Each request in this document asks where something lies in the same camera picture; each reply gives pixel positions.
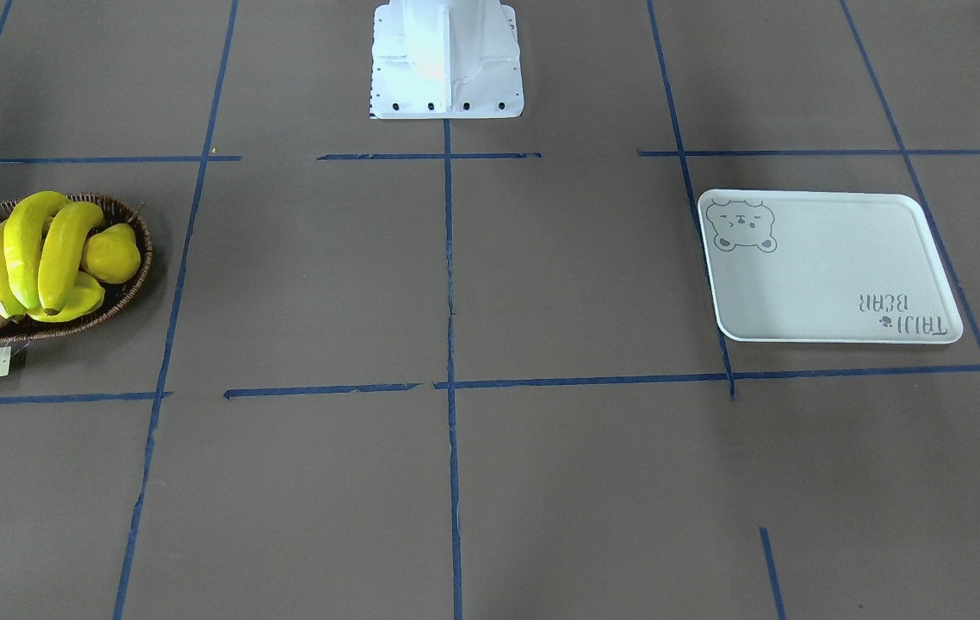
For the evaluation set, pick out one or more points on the light grey bear tray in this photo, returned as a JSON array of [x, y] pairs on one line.
[[825, 267]]

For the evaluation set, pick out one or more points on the yellow banana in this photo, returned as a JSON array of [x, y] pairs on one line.
[[10, 307], [62, 251], [23, 241]]

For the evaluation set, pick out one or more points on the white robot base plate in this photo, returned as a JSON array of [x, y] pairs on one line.
[[445, 60]]

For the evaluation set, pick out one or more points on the brown wicker basket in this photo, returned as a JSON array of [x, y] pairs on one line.
[[117, 297]]

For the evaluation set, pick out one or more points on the yellow pear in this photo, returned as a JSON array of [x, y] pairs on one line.
[[112, 256]]

